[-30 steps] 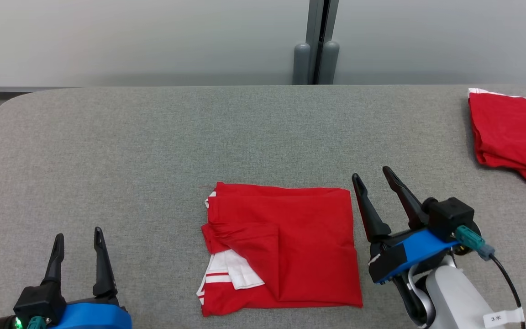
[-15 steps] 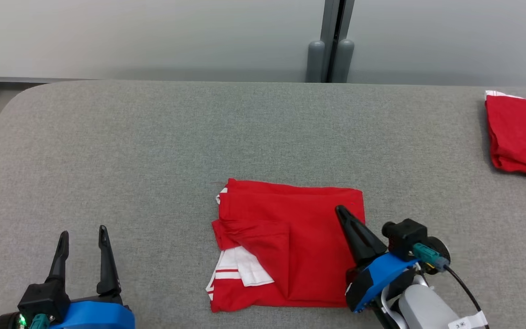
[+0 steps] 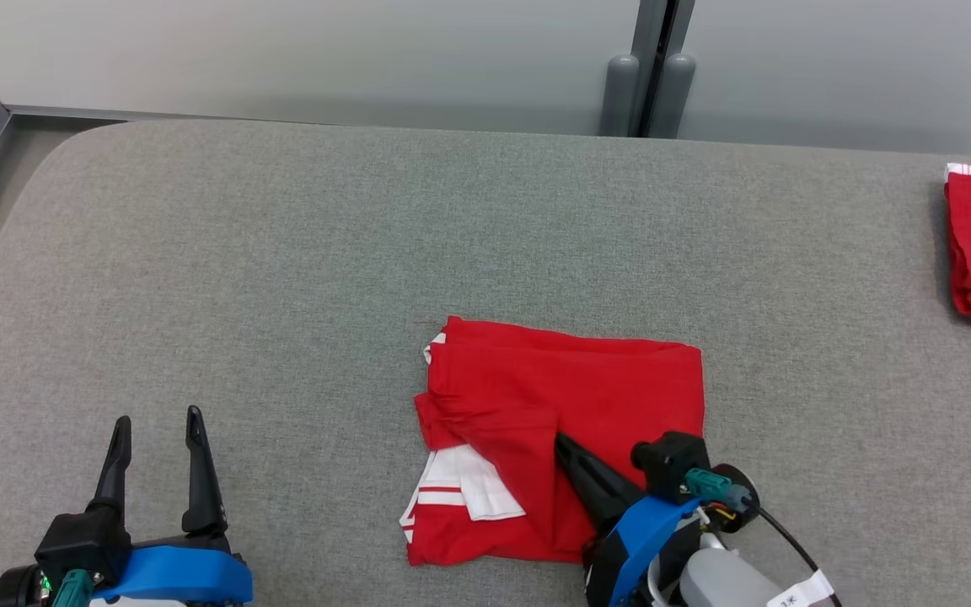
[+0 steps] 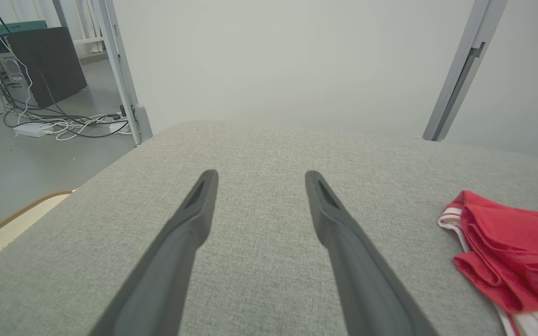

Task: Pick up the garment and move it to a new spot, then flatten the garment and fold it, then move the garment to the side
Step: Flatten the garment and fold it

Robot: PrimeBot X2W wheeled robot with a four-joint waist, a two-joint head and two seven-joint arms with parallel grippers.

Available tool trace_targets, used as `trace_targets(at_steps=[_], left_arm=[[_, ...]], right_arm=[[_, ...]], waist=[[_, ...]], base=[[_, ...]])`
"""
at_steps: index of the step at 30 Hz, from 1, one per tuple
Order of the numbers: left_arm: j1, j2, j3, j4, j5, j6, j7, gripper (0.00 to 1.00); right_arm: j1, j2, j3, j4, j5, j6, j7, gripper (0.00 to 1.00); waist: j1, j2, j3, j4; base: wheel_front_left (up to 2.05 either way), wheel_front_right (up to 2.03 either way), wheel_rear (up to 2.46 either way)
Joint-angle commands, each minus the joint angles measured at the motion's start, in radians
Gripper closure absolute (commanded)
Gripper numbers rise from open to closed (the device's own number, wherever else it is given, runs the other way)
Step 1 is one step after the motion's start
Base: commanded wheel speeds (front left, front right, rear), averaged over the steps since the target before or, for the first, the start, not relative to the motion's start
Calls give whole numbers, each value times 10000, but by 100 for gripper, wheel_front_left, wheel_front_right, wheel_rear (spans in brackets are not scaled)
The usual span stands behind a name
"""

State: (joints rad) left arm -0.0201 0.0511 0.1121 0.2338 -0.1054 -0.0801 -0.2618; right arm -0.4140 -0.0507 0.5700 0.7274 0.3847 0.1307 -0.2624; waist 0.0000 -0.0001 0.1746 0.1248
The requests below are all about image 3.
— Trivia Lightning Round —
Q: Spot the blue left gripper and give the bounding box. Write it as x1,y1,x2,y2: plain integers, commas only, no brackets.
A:
0,406,255,607

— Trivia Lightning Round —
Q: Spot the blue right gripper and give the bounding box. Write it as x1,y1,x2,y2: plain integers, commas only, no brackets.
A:
554,431,763,607

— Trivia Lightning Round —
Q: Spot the red basketball jersey number 23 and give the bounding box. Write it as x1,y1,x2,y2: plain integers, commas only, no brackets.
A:
399,315,706,568

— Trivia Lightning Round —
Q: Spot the teal right camera connector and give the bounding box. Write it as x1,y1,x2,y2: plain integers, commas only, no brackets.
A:
684,468,753,516

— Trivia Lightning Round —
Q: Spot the teal camera connector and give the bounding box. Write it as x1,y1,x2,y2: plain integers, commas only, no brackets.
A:
51,568,95,607
684,468,753,516

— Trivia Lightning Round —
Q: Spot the teal left camera connector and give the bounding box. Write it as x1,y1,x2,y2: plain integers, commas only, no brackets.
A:
51,568,95,607

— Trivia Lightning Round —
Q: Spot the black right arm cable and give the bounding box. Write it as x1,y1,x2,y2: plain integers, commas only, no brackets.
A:
754,504,845,607

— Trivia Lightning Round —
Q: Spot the white cable label tag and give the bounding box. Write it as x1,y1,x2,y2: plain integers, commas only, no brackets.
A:
767,570,837,607

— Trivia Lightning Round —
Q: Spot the grey wall base rail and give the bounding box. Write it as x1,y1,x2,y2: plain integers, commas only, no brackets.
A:
6,104,234,122

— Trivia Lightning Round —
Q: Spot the grey rounded post bumper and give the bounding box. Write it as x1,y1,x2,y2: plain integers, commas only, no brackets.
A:
601,54,641,138
647,52,697,141

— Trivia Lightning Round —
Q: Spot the grey partition post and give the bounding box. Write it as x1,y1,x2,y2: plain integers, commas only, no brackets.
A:
630,0,696,139

